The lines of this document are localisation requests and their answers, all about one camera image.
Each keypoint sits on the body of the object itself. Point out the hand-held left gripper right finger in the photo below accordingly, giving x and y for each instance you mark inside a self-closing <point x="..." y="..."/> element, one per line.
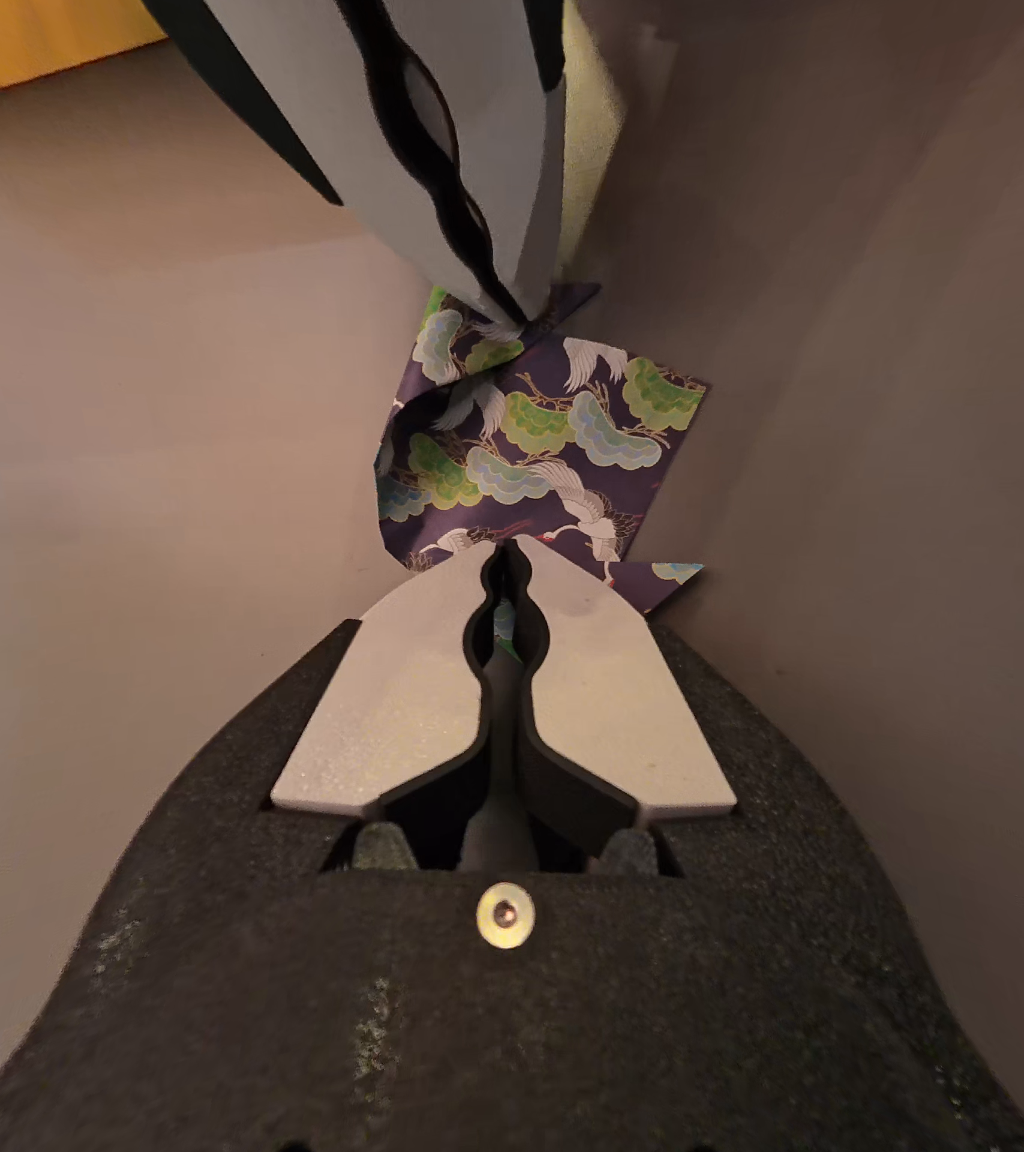
<point x="620" y="711"/>

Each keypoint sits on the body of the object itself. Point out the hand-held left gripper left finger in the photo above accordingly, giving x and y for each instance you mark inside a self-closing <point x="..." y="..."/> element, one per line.
<point x="386" y="711"/>

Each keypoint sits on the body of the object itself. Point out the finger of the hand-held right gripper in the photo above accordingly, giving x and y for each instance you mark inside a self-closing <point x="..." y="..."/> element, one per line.
<point x="503" y="117"/>
<point x="323" y="108"/>

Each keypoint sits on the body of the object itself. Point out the crane and cloud patterned paper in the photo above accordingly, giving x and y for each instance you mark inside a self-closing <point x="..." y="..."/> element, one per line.
<point x="521" y="450"/>

